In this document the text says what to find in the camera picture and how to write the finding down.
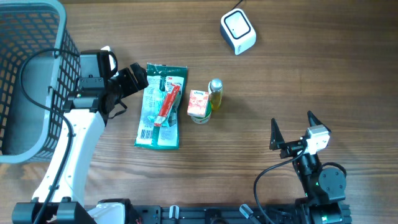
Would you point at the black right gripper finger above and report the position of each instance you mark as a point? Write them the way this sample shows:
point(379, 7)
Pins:
point(313, 120)
point(276, 138)

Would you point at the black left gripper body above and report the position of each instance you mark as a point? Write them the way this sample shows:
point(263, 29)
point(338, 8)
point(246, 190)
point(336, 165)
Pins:
point(120, 83)

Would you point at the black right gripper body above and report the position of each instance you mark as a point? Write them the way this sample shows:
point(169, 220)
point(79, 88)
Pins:
point(291, 148)

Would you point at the green 3M gloves package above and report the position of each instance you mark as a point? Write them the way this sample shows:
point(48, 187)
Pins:
point(160, 77)

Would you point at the clear teal wipes packet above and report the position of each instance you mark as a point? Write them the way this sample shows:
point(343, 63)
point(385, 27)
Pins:
point(158, 98)

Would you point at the red white tissue pack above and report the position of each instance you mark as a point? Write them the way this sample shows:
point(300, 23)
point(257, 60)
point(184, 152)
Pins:
point(198, 102)

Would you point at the green lid chicken jar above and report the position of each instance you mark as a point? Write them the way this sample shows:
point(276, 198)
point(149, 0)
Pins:
point(206, 118)

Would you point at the yellow liquid bottle silver cap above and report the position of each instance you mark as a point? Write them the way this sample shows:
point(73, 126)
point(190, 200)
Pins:
point(215, 89)

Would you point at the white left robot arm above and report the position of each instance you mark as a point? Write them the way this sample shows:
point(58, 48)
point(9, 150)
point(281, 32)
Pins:
point(85, 113)

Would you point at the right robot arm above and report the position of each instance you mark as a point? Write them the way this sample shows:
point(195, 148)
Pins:
point(323, 183)

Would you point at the white barcode scanner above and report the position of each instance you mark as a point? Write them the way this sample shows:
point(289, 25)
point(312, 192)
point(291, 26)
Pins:
point(237, 31)

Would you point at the grey plastic shopping basket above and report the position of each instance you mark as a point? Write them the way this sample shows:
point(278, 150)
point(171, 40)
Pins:
point(35, 54)

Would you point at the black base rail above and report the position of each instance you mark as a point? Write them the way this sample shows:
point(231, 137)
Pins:
point(217, 214)

